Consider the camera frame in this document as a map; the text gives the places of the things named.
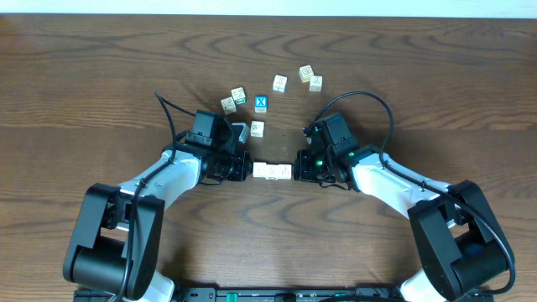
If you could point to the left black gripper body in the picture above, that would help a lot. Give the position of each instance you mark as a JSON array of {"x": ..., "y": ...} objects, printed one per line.
[{"x": 230, "y": 159}]

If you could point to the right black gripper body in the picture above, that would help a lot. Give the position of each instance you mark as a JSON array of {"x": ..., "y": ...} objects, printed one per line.
[{"x": 315, "y": 167}]

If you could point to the red edged grape block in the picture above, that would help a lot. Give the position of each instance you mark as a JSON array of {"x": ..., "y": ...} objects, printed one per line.
[{"x": 285, "y": 171}]

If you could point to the yellow edged white block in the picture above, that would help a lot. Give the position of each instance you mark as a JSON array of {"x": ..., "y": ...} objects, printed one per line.
[{"x": 272, "y": 171}]

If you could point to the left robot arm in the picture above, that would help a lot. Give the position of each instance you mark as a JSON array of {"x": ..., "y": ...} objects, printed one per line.
[{"x": 115, "y": 244}]

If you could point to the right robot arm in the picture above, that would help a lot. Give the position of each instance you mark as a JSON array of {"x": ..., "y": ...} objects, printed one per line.
[{"x": 462, "y": 248}]

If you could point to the white block red drawing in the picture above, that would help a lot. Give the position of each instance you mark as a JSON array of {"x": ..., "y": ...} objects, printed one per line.
[{"x": 228, "y": 105}]

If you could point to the green edged picture block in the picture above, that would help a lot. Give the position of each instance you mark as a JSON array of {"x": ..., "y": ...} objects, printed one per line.
[{"x": 239, "y": 96}]

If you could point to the blue X letter block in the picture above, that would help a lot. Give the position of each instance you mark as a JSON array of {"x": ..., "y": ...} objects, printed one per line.
[{"x": 260, "y": 104}]

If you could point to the yellow picture block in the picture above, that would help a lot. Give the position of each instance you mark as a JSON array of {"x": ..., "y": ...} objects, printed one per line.
[{"x": 305, "y": 73}]

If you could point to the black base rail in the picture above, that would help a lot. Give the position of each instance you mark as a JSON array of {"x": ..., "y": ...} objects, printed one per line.
[{"x": 206, "y": 294}]

